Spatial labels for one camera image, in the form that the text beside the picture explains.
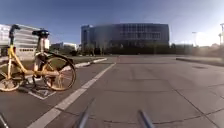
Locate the pale stone kerb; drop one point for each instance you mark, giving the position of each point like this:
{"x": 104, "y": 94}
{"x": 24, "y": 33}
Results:
{"x": 91, "y": 62}

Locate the grass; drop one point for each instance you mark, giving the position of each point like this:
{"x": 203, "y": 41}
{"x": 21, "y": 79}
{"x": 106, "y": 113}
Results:
{"x": 81, "y": 59}

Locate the dark glass building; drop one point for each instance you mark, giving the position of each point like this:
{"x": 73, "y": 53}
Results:
{"x": 133, "y": 36}

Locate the grey slab pavement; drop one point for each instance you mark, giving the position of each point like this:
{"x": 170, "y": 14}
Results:
{"x": 143, "y": 86}

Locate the low distant building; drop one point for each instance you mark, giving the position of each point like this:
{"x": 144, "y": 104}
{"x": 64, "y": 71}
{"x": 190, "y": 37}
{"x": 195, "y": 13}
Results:
{"x": 66, "y": 46}

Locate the white painted line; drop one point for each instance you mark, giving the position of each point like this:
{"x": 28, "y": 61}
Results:
{"x": 71, "y": 96}

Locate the robot's own part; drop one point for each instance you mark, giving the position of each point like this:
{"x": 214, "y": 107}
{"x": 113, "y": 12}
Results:
{"x": 85, "y": 116}
{"x": 145, "y": 120}

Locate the row of trees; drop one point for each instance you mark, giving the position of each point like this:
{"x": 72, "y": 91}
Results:
{"x": 193, "y": 49}

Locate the pale office building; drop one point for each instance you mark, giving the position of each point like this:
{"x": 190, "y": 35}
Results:
{"x": 26, "y": 41}

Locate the low planting bed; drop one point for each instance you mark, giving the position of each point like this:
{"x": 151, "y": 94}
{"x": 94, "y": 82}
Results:
{"x": 203, "y": 61}

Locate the yellow bicycle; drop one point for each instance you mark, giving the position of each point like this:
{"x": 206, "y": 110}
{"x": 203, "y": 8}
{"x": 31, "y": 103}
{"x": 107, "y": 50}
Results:
{"x": 15, "y": 63}

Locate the white building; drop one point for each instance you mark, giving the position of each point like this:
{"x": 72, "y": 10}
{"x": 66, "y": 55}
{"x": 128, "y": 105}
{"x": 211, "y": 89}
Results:
{"x": 4, "y": 35}

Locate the light pole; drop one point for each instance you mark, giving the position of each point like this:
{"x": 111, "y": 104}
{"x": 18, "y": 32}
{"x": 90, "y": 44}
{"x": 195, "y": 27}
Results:
{"x": 222, "y": 33}

